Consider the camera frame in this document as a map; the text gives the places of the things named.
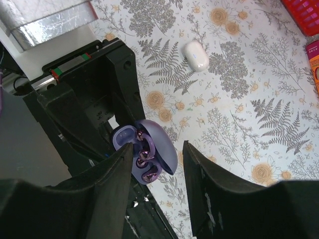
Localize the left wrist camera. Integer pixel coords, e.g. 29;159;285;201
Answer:
0;0;99;54

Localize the red plastic shopping basket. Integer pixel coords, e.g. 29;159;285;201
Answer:
282;0;319;36

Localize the purple earbud case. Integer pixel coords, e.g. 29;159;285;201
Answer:
112;119;178;185

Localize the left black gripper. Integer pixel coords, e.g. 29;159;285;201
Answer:
23;39;146;162

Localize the pink orange candy box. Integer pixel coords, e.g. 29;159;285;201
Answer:
306;40;319;93

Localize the purple earbud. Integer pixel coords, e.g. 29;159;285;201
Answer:
134;158;162;185
136;129;156;161

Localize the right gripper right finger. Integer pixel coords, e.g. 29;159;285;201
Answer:
183;141;319;239

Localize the white earbud charging case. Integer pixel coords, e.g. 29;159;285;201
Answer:
182;41;209;72

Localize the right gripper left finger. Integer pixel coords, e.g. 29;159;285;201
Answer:
0;143;133;239

